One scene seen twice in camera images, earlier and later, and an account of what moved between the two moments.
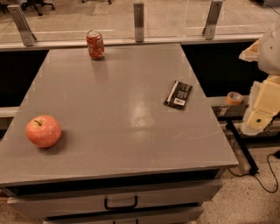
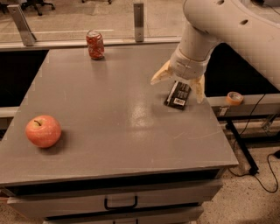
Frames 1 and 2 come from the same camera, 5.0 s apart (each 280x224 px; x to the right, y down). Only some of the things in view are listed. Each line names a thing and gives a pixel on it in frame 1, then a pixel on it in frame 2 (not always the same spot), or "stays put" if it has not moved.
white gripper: (271, 52) → (187, 67)
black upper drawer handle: (126, 207) stays put
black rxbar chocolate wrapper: (178, 95) stays put
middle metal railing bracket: (139, 22) stays put
